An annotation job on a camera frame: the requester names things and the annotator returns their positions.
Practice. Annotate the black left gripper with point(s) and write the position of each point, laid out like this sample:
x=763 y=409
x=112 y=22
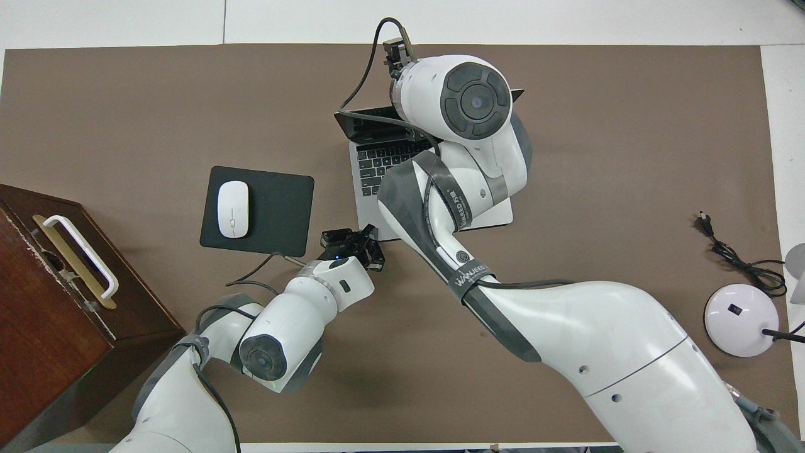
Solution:
x=346 y=251

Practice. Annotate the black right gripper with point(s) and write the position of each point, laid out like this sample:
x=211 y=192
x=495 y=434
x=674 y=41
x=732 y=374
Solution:
x=396 y=53

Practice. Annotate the silver laptop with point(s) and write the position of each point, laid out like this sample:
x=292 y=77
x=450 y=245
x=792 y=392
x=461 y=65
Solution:
x=371 y=167

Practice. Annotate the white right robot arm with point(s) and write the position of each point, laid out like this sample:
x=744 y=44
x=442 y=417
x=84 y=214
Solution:
x=597 y=340

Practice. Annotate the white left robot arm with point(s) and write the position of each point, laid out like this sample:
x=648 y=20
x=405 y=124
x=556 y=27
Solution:
x=283 y=321

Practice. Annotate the black mouse pad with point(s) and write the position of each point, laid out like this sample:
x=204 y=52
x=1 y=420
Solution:
x=277 y=214

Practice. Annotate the white computer mouse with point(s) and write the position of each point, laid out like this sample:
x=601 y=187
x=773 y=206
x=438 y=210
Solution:
x=233 y=209

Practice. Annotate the brown table mat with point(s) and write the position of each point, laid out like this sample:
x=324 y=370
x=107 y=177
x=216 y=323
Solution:
x=157 y=107

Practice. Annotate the dark brown wooden box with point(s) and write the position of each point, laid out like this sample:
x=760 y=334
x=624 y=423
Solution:
x=44 y=340

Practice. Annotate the white desk lamp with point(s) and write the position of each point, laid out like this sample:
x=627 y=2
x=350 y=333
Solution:
x=739 y=318

